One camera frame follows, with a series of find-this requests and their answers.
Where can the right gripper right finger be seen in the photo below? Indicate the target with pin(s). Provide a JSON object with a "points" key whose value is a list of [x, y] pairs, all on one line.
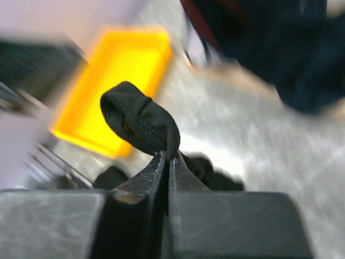
{"points": [[186, 218]]}

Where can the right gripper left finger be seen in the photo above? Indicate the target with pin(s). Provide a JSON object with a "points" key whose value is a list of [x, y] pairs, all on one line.
{"points": [[140, 204]]}

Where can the black tank top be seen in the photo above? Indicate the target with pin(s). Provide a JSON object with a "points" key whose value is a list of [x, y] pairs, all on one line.
{"points": [[145, 126]]}

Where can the navy red-trimmed tank top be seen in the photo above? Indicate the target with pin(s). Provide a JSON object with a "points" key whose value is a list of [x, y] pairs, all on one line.
{"points": [[296, 46]]}

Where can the wooden clothes rack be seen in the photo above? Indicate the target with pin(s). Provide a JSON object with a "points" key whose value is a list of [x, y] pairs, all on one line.
{"points": [[237, 78]]}

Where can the yellow plastic tray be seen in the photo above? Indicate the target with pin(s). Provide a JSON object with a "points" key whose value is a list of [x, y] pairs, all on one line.
{"points": [[139, 55]]}

